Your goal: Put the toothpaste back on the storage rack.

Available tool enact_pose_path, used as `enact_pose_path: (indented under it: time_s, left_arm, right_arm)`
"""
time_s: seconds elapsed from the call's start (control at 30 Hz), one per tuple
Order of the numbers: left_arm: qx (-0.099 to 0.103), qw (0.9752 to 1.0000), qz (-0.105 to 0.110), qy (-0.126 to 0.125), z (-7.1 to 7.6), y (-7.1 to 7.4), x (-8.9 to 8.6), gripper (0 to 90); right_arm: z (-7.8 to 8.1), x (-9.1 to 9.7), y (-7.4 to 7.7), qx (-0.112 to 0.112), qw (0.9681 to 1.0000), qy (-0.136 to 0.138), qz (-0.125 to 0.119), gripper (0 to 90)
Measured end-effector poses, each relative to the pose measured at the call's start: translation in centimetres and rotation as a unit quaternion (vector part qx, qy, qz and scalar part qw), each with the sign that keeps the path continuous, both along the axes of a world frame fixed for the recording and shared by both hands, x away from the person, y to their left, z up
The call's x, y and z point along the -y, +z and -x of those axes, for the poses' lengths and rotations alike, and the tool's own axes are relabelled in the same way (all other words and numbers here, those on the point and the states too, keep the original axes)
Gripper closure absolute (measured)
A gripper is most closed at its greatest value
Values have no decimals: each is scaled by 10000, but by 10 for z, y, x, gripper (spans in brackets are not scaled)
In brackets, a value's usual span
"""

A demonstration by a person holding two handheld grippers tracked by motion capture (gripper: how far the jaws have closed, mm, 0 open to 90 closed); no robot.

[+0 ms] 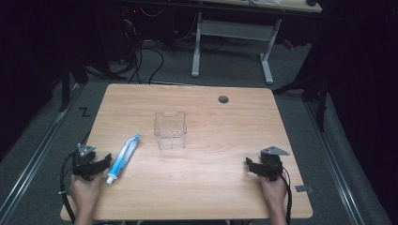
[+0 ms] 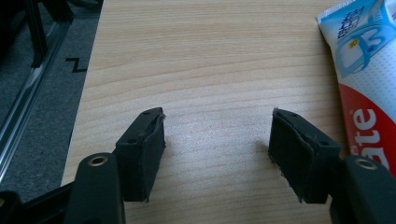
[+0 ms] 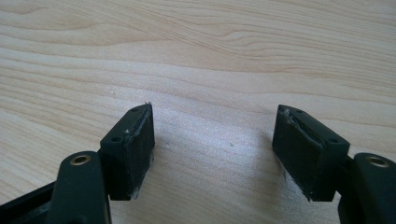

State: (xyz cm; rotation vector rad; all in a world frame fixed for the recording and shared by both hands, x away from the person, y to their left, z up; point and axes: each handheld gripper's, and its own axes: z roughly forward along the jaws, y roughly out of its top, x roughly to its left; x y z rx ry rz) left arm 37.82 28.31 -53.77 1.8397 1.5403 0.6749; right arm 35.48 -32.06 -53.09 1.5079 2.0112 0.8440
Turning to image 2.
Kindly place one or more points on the black metal stand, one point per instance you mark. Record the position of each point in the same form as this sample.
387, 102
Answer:
36, 37

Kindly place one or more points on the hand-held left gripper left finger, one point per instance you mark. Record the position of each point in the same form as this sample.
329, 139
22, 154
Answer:
141, 155

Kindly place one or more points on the metal floor rail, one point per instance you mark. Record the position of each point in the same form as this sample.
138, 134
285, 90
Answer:
28, 93

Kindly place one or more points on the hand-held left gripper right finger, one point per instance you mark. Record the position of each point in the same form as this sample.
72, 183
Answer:
299, 155

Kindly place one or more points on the blue toothbrush package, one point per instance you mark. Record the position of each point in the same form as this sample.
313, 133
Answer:
370, 93

